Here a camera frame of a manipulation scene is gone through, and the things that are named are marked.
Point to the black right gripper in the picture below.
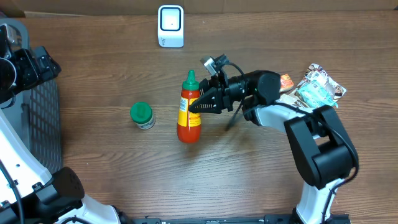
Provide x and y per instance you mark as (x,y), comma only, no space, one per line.
(219,96)

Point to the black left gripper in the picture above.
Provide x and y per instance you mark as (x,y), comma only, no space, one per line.
(25,58)

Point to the green cap hot sauce bottle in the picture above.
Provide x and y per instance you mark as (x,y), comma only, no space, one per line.
(188,123)

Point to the green cap white jar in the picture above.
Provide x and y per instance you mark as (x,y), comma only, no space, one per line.
(143,116)

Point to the small orange box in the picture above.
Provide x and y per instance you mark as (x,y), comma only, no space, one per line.
(286,83)

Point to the clear snack bag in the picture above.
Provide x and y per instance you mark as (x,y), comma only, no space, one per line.
(314,73)

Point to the teal wipes pack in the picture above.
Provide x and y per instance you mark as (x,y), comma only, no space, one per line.
(315,95)

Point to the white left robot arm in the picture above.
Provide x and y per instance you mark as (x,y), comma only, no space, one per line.
(35,185)

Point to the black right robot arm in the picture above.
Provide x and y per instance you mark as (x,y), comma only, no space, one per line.
(322,150)

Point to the white barcode scanner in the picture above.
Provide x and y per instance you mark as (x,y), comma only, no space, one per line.
(170,26)

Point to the dark grey mesh basket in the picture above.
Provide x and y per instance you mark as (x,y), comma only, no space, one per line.
(35,116)

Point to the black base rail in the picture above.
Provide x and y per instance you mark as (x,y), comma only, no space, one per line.
(202,221)

